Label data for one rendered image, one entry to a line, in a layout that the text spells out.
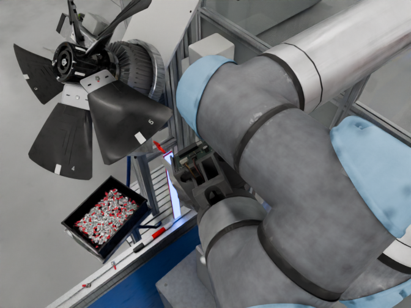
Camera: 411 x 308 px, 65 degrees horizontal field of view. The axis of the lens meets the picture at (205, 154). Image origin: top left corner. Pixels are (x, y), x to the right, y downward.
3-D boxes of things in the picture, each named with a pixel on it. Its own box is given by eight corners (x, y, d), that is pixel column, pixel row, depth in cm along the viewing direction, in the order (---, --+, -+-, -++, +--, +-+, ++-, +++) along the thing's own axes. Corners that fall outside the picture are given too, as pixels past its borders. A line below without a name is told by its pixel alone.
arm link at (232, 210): (292, 255, 32) (221, 294, 33) (274, 226, 36) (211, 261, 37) (263, 205, 29) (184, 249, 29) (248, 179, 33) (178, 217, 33)
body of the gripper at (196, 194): (216, 125, 43) (243, 170, 32) (243, 172, 47) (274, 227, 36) (166, 154, 43) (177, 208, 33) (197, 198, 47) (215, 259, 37)
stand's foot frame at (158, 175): (184, 158, 225) (183, 151, 219) (228, 203, 204) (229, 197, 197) (104, 209, 201) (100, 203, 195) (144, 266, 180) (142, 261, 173)
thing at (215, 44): (211, 49, 159) (212, 28, 150) (233, 65, 151) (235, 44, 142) (184, 62, 152) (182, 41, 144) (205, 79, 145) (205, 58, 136)
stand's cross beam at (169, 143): (172, 140, 165) (172, 134, 162) (177, 144, 163) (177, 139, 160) (141, 158, 158) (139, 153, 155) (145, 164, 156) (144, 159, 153)
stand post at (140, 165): (153, 208, 202) (123, 99, 130) (161, 218, 198) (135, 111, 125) (147, 212, 200) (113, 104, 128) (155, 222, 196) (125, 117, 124)
